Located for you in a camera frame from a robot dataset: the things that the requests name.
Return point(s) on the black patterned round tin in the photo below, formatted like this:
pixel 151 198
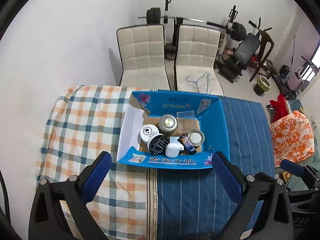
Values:
pixel 157 144

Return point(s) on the wire clothes hangers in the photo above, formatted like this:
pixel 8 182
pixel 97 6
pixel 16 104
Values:
pixel 203 84

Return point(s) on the brown wooden chair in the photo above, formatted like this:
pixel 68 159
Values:
pixel 265 38

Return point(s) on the white purifying cream jar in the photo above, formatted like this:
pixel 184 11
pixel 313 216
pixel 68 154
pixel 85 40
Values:
pixel 147 131

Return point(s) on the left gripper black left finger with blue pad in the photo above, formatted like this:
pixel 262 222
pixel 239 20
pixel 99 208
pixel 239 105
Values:
pixel 47 220

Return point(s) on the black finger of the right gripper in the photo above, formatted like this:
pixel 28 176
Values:
pixel 308 174

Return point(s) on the barbell with black plates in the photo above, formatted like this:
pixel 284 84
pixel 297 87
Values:
pixel 235 30

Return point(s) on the black weight bench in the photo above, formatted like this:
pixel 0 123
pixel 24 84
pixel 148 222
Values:
pixel 231 65

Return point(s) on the plaid and blue table cloth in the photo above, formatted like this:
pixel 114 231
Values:
pixel 137 201

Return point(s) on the dark printed card box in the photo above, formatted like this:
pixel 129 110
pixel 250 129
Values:
pixel 188 146

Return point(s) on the silver metal tin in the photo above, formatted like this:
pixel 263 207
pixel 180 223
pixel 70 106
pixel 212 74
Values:
pixel 167 124

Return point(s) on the blue cardboard box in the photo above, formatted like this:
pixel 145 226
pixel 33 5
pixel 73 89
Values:
pixel 146 107

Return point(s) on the white earbuds case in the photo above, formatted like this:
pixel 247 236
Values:
pixel 172 150

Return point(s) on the left white padded chair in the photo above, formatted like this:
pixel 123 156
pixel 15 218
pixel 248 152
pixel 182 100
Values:
pixel 141 49

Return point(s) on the orange white floral cushion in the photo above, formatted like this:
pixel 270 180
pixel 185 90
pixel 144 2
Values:
pixel 292 138

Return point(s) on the white padded chair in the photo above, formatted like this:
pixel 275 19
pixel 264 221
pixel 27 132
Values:
pixel 141 49
pixel 196 52

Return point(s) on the right white padded chair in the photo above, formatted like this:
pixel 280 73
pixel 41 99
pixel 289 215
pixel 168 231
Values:
pixel 196 52

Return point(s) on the green waste bin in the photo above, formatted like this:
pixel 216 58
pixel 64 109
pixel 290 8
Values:
pixel 263 85

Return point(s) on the grey flat box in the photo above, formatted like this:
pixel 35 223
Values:
pixel 174 139

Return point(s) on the red cloth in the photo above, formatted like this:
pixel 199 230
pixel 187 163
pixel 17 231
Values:
pixel 279 107

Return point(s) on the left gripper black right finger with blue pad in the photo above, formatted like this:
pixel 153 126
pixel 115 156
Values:
pixel 275 217

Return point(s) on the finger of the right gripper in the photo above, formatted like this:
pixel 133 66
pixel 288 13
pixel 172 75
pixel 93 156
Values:
pixel 305 200

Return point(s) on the clear acrylic box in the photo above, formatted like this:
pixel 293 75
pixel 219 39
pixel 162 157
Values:
pixel 186 115

